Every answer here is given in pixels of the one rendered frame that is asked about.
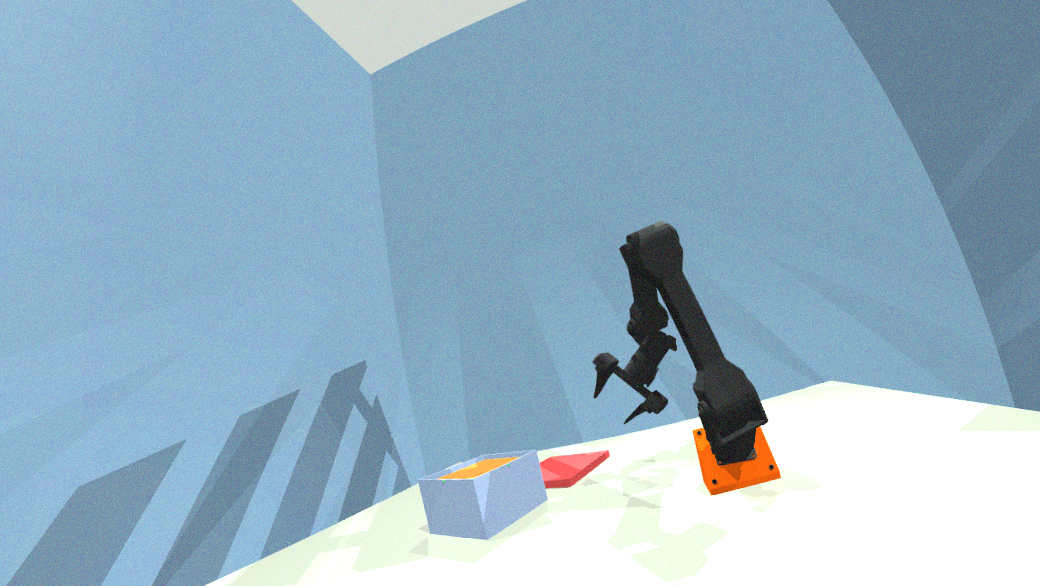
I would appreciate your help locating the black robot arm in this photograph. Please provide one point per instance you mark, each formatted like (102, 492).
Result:
(729, 406)

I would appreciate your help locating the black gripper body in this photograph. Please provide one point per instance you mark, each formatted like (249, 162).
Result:
(635, 374)

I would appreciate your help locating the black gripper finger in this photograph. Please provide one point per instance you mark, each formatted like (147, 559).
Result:
(640, 409)
(601, 380)

